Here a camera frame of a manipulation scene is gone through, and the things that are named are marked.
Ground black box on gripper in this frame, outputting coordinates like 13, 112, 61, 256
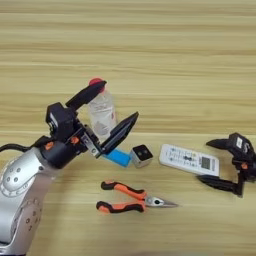
228, 132, 256, 157
45, 102, 79, 143

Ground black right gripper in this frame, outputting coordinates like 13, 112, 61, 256
196, 137, 256, 198

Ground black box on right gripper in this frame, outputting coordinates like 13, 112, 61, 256
228, 132, 256, 157

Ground small black cube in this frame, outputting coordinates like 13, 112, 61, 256
129, 143, 154, 169

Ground clear bottle with red cap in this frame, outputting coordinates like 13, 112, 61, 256
87, 77, 118, 144

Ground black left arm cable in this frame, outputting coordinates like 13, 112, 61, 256
0, 143, 36, 154

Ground orange black needle-nose pliers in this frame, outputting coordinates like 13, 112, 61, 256
95, 180, 180, 214

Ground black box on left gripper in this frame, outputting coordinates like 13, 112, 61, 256
45, 102, 79, 143

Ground blue rectangular block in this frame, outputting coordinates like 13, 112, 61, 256
103, 148, 132, 168

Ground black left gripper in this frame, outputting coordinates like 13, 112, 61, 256
33, 79, 140, 170

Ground white remote control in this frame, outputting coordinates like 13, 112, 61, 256
158, 143, 221, 177

